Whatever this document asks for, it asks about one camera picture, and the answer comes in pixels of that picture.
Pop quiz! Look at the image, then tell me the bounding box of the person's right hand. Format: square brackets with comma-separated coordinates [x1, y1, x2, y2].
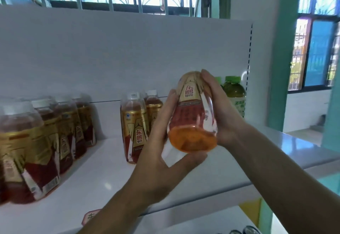
[201, 70, 250, 147]

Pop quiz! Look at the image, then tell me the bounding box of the person's left hand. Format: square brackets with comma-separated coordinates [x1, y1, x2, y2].
[125, 89, 208, 206]

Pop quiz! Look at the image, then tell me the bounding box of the blue-framed barred window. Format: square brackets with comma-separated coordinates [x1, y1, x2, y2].
[288, 0, 340, 92]

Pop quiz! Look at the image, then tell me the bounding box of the group of orange cans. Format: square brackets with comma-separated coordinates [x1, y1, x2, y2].
[228, 226, 261, 234]

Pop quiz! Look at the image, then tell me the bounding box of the white metal shelf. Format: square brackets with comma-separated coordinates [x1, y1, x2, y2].
[0, 4, 340, 234]

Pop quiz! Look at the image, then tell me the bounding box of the row of amber drink bottles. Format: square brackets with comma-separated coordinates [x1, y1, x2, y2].
[0, 89, 164, 205]

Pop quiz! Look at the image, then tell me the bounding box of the grey shelf label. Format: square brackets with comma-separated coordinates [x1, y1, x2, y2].
[81, 209, 102, 225]

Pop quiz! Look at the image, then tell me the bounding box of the row of green-capped bottles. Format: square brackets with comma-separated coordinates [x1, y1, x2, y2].
[215, 75, 247, 117]

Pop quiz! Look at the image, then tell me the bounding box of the gold red drink bottle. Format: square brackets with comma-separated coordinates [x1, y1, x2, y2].
[167, 71, 219, 153]

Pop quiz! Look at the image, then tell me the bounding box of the person's right forearm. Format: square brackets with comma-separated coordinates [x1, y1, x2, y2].
[228, 125, 340, 234]

